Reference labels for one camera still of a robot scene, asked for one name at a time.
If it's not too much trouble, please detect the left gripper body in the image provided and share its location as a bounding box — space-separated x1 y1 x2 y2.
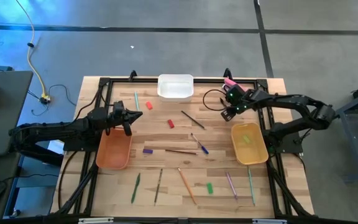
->
107 111 133 137

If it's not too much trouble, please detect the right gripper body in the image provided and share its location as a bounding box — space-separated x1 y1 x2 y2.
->
221 91 257 123

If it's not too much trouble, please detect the black pen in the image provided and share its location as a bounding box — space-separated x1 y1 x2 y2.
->
180 110 206 130

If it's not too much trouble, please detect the white pen blue cap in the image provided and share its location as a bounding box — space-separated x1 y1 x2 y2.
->
190 133 210 156

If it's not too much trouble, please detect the brown pencil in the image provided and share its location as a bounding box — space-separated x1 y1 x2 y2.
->
165 149 198 156

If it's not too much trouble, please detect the green pen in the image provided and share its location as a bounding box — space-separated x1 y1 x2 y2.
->
131 172 142 205

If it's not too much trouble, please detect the purple pen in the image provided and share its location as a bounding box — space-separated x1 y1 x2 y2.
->
225 171 239 200

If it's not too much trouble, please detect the teal pencil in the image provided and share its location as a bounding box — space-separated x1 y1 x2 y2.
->
247 166 257 207

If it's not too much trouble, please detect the orange pencil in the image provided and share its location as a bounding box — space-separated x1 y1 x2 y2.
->
177 167 198 205

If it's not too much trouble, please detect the pink white stapler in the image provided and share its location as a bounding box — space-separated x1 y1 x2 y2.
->
223 77 248 93

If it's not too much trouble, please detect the orange plastic bin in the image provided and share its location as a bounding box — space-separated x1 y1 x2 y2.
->
95 126 134 171

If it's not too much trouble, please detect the white plastic bin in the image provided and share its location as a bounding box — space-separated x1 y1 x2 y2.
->
157 73 195 103

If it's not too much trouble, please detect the yellow plastic bin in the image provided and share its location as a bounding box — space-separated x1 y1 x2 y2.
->
231 122 270 166

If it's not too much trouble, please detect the white paper sheet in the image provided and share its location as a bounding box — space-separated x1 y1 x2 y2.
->
47 139 67 156

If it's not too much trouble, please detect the black desk foot bar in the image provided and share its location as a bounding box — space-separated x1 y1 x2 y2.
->
20 146 65 167

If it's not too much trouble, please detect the white table clamp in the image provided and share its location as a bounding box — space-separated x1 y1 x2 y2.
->
252 218 288 224
78 217 114 224

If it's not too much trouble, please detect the black desk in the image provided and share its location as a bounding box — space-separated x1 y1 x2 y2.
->
0 70 34 157

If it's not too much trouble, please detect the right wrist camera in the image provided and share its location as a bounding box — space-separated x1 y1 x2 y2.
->
225 84 245 104

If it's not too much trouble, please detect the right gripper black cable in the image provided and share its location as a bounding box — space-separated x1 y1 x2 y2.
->
202 89 229 112

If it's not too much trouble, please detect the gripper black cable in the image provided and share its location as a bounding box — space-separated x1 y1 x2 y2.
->
73 81 110 124
202 89 229 112

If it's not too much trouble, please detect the black aluminium table frame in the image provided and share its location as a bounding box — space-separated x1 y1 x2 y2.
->
50 68 316 224

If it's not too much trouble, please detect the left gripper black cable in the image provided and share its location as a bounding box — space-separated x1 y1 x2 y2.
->
73 81 110 124

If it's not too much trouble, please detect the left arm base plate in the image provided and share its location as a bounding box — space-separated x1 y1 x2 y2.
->
63 136 98 152

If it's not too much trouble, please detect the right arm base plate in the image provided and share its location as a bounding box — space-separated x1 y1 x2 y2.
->
270 129 304 155

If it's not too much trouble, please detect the thin black floor cable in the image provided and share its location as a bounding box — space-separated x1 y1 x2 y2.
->
26 83 77 118

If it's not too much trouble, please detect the thick black cable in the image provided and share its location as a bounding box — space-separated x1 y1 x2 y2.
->
57 151 79 211

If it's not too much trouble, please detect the yellow floor cable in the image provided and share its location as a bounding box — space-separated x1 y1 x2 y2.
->
14 0 48 98

